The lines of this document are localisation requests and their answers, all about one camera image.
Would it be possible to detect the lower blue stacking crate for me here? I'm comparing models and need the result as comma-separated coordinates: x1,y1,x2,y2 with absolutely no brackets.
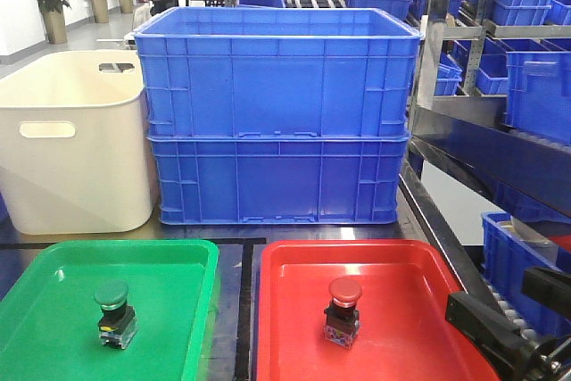
148,134,410,225

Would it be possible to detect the cream plastic tub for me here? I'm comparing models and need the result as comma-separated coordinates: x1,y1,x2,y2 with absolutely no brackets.
1,50,158,235

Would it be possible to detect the red mushroom push button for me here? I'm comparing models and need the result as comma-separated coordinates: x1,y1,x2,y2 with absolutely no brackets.
324,277,362,349

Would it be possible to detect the green plastic tray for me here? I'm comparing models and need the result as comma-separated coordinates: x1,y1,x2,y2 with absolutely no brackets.
1,239,219,380

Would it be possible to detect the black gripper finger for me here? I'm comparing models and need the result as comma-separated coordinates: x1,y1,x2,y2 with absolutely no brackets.
521,267,570,308
445,291,542,380

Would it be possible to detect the red plastic tray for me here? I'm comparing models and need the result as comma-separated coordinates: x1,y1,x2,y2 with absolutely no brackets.
256,239,497,380

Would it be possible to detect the blue stacking crate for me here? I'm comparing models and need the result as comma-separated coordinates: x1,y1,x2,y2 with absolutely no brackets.
148,134,410,225
134,7,420,138

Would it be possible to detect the green mushroom push button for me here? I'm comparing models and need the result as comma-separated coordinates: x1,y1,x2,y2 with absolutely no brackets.
94,280,137,350

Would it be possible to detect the upper blue stacking crate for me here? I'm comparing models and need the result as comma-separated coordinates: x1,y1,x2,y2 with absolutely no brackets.
134,7,420,138

